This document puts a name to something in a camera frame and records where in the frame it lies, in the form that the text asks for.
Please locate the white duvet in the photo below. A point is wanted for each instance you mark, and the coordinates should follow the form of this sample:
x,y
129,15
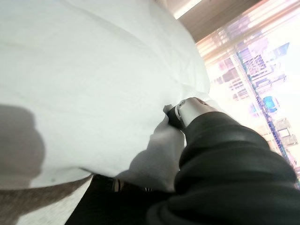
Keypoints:
x,y
93,70

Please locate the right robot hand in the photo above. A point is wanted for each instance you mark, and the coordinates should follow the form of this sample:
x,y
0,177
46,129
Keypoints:
x,y
222,175

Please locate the beige bed runner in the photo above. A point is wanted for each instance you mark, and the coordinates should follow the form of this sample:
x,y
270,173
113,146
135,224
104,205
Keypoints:
x,y
35,211

